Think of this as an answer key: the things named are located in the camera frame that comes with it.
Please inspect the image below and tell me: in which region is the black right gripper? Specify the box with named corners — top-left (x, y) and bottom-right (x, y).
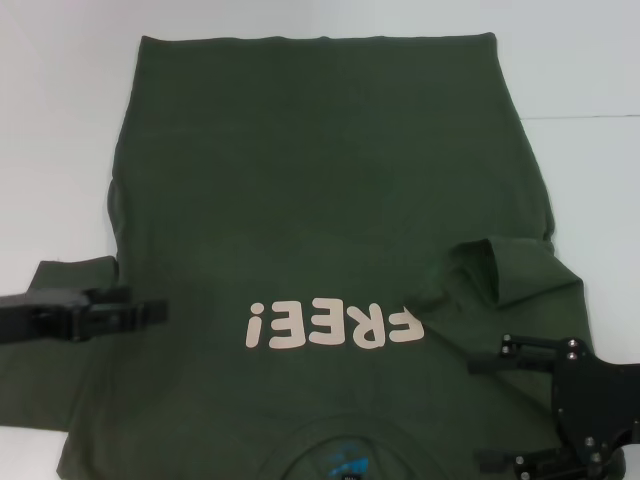
top-left (467, 333), bottom-right (640, 480)

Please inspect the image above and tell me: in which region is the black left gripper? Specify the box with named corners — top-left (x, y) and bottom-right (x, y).
top-left (0, 284), bottom-right (170, 347)

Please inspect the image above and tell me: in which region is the dark green printed T-shirt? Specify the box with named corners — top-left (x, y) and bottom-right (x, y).
top-left (0, 32), bottom-right (629, 480)

